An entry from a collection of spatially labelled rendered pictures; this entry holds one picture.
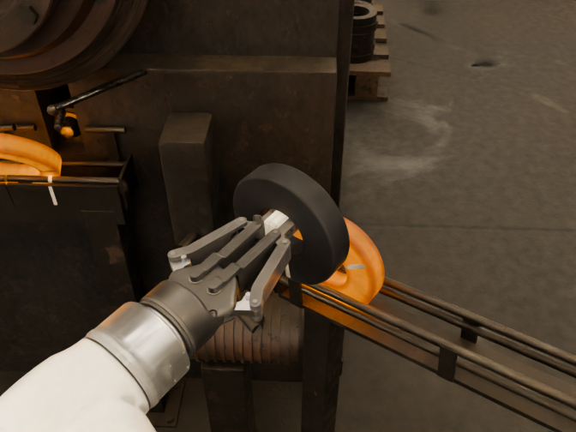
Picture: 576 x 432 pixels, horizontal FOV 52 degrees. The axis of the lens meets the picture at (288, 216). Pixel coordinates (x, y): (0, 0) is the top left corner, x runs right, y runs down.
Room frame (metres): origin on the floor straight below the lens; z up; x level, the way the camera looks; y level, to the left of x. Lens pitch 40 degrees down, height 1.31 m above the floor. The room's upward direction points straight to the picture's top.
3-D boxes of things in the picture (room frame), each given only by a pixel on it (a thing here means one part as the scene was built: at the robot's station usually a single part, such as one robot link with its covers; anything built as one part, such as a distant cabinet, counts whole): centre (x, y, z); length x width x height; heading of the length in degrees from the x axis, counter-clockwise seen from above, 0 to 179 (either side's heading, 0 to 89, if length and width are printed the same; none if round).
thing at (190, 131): (0.83, 0.17, 0.68); 0.11 x 0.08 x 0.24; 178
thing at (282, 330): (0.68, 0.08, 0.27); 0.22 x 0.13 x 0.53; 88
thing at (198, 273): (0.46, 0.06, 0.86); 0.11 x 0.01 x 0.04; 144
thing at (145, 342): (0.34, 0.14, 0.85); 0.09 x 0.06 x 0.09; 53
